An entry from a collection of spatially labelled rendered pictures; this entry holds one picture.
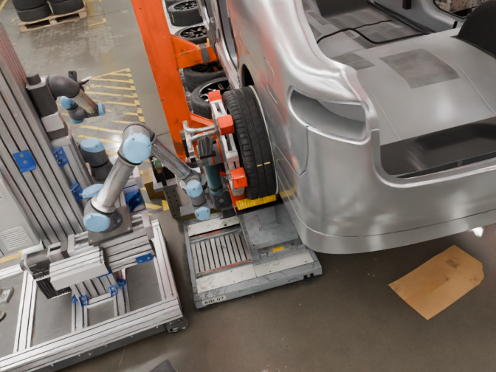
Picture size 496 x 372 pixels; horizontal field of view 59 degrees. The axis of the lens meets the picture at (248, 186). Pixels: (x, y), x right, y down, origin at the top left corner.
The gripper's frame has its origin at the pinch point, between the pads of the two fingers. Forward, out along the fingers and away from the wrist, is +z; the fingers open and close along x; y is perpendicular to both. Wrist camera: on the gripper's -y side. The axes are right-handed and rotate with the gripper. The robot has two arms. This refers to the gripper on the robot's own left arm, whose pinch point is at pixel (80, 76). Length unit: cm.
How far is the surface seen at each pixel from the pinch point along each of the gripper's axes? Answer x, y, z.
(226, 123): 94, -3, -78
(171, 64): 62, -12, -17
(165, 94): 56, 7, -18
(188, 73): 57, 65, 162
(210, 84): 80, 63, 125
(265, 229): 116, 86, -62
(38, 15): -287, 138, 694
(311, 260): 145, 97, -82
